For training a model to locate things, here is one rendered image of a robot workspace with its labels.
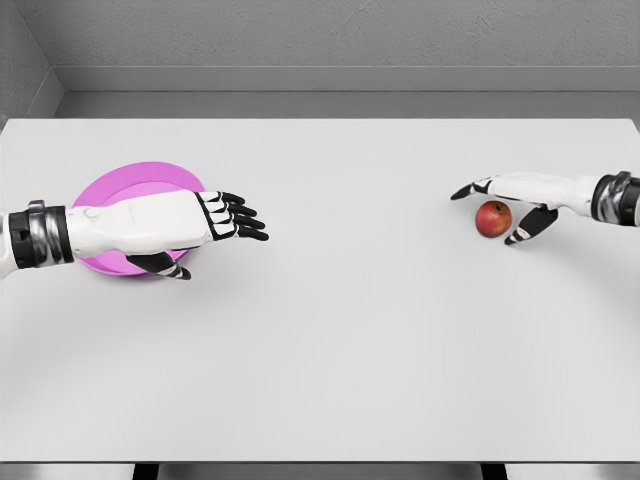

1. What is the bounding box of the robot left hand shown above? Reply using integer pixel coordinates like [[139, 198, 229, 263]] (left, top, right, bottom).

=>
[[106, 189, 271, 283]]

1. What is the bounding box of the red apple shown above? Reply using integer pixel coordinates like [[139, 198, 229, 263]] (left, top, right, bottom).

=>
[[474, 200, 513, 238]]

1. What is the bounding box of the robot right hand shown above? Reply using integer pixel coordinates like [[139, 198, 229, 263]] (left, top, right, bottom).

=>
[[449, 171, 568, 247]]

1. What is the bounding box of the pink plate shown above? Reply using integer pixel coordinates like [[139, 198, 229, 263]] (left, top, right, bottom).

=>
[[71, 160, 205, 279]]

